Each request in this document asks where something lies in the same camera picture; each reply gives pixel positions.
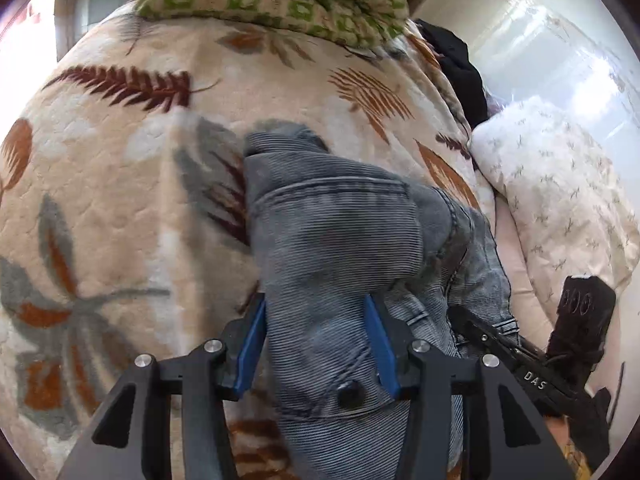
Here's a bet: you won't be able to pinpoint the pink pillow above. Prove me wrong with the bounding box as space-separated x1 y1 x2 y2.
495 195 623 396

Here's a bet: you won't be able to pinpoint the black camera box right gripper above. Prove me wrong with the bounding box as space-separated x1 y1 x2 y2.
546 275 616 390

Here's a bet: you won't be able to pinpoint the grey denim pants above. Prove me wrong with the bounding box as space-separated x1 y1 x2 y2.
244 120 518 479

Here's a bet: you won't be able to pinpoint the black garment on bed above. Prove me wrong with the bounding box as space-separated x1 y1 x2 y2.
416 20 488 129

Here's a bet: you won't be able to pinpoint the person's right hand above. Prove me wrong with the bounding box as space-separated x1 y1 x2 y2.
544 415 591 480

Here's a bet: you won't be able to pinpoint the white floral pillow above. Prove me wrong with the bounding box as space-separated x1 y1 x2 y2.
469 96 639 307

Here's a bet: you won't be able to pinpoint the black cable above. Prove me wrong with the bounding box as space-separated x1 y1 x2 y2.
606 361 626 426

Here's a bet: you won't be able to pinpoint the leaf pattern bed blanket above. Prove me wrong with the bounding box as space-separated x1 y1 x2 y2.
1 3 495 479

